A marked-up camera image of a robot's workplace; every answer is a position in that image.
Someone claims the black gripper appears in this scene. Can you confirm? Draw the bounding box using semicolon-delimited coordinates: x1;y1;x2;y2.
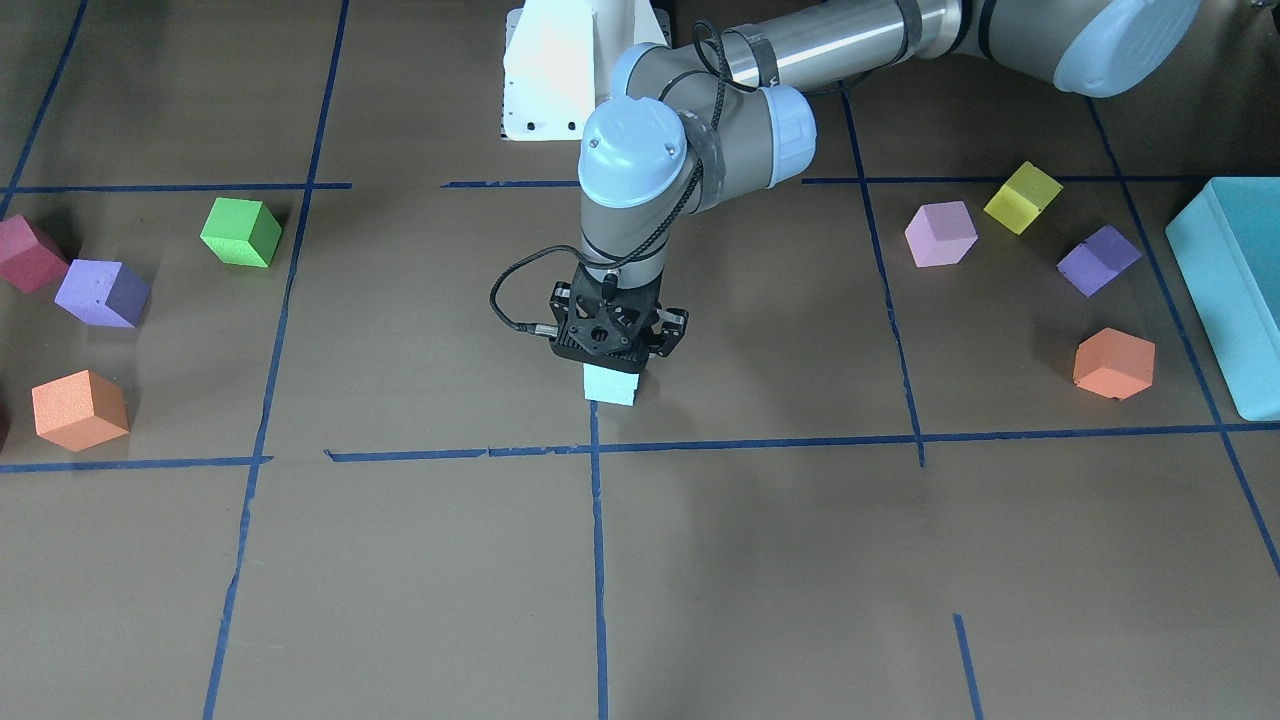
549;266;689;374

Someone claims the light blue foam block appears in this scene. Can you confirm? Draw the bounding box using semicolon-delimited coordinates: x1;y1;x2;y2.
582;364;641;407

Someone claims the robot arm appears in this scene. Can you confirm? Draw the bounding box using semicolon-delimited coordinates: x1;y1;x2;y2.
524;1;1199;374

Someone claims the pink foam block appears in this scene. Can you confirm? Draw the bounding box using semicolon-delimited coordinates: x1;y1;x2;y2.
904;201;979;268

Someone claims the green foam block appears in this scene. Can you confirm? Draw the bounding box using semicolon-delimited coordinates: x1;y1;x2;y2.
198;197;283;268

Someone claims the brown paper table cover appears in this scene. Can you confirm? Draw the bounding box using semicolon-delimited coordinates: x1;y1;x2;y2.
3;1;1277;719

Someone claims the yellow foam block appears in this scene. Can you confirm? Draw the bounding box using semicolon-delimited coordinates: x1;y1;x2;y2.
984;161;1062;234

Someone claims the purple foam block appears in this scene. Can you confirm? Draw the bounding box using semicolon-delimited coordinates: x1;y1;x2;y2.
1056;225;1143;299
54;259;150;328

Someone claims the orange foam block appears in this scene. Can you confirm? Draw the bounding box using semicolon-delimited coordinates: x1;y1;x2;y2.
31;370;131;452
1071;328;1157;400

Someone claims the crimson foam block near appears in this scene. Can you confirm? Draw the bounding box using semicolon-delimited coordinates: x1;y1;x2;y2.
1;215;70;293

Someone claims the teal foam bin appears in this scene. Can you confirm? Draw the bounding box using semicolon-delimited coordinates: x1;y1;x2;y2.
1165;176;1279;421

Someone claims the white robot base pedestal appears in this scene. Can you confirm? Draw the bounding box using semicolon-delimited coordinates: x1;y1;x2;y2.
502;0;673;142

